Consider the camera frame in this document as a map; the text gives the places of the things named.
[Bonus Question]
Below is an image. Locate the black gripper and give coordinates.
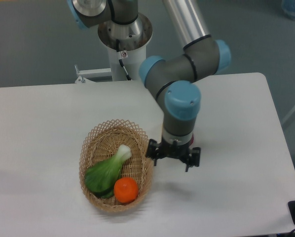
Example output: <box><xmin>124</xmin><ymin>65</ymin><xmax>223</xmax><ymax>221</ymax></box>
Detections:
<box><xmin>146</xmin><ymin>138</ymin><xmax>201</xmax><ymax>172</ymax></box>

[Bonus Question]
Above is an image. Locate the orange fruit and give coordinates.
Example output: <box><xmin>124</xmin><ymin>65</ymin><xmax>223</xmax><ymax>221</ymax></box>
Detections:
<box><xmin>113</xmin><ymin>177</ymin><xmax>139</xmax><ymax>203</ymax></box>

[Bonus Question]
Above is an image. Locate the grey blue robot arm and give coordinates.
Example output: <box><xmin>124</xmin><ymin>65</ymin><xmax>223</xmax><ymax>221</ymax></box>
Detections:
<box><xmin>68</xmin><ymin>0</ymin><xmax>231</xmax><ymax>168</ymax></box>

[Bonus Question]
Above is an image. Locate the woven wicker basket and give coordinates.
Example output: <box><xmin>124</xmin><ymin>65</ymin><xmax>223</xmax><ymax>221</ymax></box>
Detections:
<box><xmin>79</xmin><ymin>119</ymin><xmax>153</xmax><ymax>213</ymax></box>

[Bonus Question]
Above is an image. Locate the purple sweet potato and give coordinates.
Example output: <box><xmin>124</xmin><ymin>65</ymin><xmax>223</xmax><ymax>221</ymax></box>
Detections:
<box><xmin>190</xmin><ymin>135</ymin><xmax>194</xmax><ymax>146</ymax></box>

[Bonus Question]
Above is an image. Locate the green bok choy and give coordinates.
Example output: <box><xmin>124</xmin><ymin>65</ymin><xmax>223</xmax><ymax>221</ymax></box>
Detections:
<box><xmin>84</xmin><ymin>145</ymin><xmax>132</xmax><ymax>198</ymax></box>

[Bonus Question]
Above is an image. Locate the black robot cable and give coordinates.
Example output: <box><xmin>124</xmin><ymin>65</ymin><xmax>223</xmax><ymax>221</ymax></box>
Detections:
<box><xmin>115</xmin><ymin>39</ymin><xmax>133</xmax><ymax>81</ymax></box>

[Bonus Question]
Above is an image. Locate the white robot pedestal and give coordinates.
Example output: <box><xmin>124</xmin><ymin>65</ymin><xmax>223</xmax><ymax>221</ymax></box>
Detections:
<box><xmin>74</xmin><ymin>12</ymin><xmax>153</xmax><ymax>84</ymax></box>

